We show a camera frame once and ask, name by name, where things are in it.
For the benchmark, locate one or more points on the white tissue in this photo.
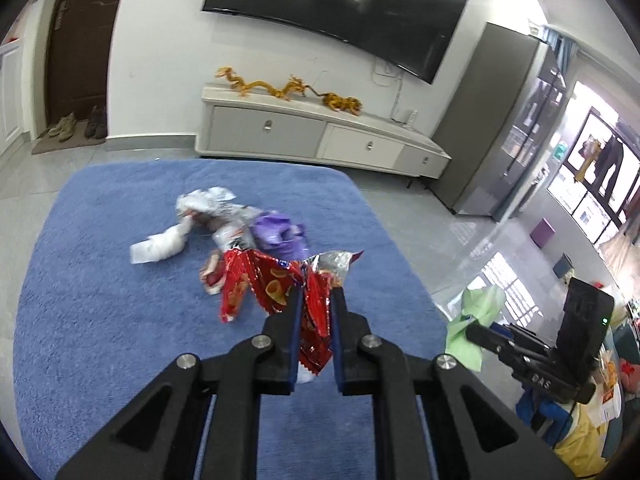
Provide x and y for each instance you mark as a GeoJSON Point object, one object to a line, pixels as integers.
{"type": "Point", "coordinates": [160, 246]}

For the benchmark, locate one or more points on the green sign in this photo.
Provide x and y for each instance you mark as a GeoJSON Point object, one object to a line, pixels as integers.
{"type": "Point", "coordinates": [560, 154]}

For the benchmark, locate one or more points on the white power strip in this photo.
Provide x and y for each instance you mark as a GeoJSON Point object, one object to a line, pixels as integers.
{"type": "Point", "coordinates": [412, 116]}

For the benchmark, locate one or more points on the beige hanging cloth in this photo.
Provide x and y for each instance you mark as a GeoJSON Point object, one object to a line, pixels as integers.
{"type": "Point", "coordinates": [622, 260]}

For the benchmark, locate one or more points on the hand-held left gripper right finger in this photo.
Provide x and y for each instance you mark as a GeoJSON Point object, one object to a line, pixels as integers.
{"type": "Point", "coordinates": [336, 352]}

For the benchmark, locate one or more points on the golden dragon figurine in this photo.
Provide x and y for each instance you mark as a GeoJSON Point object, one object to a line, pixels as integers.
{"type": "Point", "coordinates": [260, 86]}

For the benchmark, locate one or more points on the hanging yellow garment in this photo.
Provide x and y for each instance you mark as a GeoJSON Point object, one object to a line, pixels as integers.
{"type": "Point", "coordinates": [587, 157]}

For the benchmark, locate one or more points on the small red white wrapper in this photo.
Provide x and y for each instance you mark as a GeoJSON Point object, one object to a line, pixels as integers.
{"type": "Point", "coordinates": [211, 272]}

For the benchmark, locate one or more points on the dark shoe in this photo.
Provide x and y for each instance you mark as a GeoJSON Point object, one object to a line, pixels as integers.
{"type": "Point", "coordinates": [90, 125]}
{"type": "Point", "coordinates": [101, 122]}

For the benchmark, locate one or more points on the grey refrigerator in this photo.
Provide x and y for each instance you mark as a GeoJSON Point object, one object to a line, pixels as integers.
{"type": "Point", "coordinates": [490, 125]}

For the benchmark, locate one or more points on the hanging dark trousers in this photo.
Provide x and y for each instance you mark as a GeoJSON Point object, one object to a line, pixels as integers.
{"type": "Point", "coordinates": [611, 165]}

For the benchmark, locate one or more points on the red foil snack wrapper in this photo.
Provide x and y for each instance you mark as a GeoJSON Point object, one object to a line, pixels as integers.
{"type": "Point", "coordinates": [315, 330]}

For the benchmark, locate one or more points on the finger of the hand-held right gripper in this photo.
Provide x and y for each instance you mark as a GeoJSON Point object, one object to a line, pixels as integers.
{"type": "Point", "coordinates": [482, 337]}
{"type": "Point", "coordinates": [525, 336]}

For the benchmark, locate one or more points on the white television cabinet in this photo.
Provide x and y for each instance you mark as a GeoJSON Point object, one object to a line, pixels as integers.
{"type": "Point", "coordinates": [270, 130]}

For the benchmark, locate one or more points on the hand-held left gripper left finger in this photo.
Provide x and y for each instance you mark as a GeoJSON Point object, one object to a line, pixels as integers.
{"type": "Point", "coordinates": [295, 332]}

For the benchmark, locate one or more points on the teal storage bin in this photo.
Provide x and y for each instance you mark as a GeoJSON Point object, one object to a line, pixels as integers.
{"type": "Point", "coordinates": [562, 265]}

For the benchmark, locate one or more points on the brown doormat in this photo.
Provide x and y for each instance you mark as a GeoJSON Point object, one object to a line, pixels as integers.
{"type": "Point", "coordinates": [45, 147]}

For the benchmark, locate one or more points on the dark brown door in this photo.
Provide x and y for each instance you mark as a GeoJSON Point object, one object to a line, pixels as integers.
{"type": "Point", "coordinates": [80, 35]}

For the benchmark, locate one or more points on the tan shoe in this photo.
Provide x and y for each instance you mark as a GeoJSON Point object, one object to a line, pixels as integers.
{"type": "Point", "coordinates": [69, 127]}
{"type": "Point", "coordinates": [56, 127]}

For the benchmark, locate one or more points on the blue curtain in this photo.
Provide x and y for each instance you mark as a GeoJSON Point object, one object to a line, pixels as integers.
{"type": "Point", "coordinates": [562, 50]}

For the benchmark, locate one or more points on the red chips packet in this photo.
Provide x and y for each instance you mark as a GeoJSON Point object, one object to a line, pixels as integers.
{"type": "Point", "coordinates": [272, 285]}

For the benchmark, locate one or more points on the blue towel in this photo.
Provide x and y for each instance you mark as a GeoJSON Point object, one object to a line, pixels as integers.
{"type": "Point", "coordinates": [115, 310]}

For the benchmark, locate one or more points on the black wall television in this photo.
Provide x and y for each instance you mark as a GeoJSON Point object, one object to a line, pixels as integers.
{"type": "Point", "coordinates": [330, 2]}

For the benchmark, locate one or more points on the purple stool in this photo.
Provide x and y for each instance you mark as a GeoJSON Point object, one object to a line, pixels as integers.
{"type": "Point", "coordinates": [543, 233]}

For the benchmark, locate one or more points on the white cupboard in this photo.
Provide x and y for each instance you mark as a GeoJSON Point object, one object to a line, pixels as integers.
{"type": "Point", "coordinates": [10, 100]}

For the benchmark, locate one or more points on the purple wrapper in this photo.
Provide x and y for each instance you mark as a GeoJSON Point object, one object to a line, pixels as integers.
{"type": "Point", "coordinates": [272, 232]}

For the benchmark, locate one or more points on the green wrapper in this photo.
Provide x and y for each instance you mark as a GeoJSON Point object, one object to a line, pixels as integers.
{"type": "Point", "coordinates": [475, 310]}

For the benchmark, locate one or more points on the golden tiger figurine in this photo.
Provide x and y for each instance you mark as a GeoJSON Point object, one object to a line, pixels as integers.
{"type": "Point", "coordinates": [342, 103]}

